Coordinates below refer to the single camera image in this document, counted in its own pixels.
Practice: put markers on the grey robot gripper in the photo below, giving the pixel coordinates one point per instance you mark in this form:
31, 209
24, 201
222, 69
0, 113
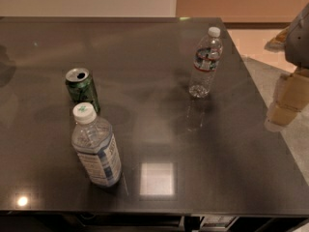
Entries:
299, 43

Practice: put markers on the clear red-label water bottle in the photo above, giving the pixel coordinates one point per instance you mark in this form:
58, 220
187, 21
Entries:
205, 63

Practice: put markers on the blue-label water bottle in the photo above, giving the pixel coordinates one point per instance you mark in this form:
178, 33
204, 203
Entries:
94, 142

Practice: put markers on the white label under table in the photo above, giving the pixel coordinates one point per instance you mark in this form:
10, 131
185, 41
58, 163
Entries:
218, 222

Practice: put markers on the green soda can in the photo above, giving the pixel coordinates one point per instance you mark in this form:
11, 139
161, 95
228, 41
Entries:
81, 87

